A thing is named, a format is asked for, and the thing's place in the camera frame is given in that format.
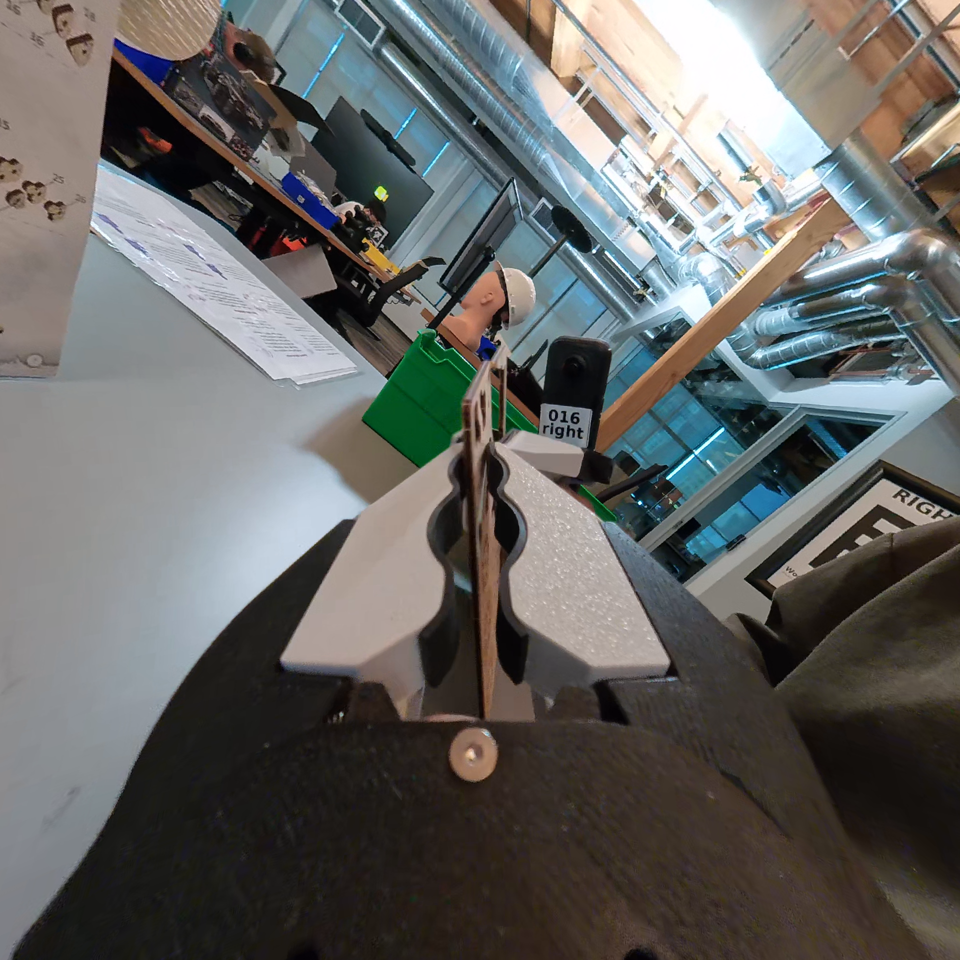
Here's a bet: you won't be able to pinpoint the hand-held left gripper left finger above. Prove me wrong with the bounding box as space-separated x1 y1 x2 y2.
279 442 475 720

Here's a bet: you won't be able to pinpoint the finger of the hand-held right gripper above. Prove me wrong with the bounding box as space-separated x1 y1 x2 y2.
498 431 594 483

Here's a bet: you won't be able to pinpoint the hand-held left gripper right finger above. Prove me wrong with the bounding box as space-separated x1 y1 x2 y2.
487 442 672 721

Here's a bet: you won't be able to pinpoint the wooden parts sheet with wheels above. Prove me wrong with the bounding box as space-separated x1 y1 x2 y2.
459 341 517 723

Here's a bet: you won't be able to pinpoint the grey desk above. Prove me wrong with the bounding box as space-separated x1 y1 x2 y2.
0 161 466 960

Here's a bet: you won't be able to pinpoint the white hard hat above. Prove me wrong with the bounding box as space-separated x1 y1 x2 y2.
491 264 538 329

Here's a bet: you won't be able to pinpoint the mannequin bust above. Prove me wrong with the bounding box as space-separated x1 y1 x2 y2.
438 262 537 355

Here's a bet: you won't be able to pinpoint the green plastic bin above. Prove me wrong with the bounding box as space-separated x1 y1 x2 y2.
362 330 620 526

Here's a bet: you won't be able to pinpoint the black disc stand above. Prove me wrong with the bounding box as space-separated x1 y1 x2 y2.
525 204 595 290

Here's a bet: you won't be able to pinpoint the slim black monitor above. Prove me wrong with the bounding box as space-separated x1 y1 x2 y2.
438 177 524 299

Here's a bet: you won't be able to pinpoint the black office chair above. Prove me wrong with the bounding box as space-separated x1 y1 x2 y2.
327 255 449 344

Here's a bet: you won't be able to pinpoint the grey cardboard panel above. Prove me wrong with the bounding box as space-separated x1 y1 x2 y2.
264 243 339 303

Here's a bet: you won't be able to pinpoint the black video bar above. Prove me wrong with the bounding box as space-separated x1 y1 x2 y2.
360 108 419 168

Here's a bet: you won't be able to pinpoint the large black monitor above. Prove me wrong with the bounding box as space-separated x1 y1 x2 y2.
309 96 436 243

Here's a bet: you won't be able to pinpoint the blue storage bin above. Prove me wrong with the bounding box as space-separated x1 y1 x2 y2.
112 37 177 85
281 171 340 228

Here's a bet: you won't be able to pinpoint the person's olive clothing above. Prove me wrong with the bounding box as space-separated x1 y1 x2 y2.
738 516 960 960

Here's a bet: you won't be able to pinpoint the printed paper sheets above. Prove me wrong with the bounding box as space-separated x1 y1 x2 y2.
90 166 360 388

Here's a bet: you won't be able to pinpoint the framed black white sign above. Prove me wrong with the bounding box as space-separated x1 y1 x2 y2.
744 459 960 601

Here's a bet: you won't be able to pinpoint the long wooden table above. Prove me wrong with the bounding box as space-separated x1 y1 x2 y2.
111 48 429 316

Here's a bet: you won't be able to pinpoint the black printed toy box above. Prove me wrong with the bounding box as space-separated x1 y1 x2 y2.
171 41 277 149

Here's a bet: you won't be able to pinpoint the instruction booklet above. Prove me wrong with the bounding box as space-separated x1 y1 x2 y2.
0 0 123 378

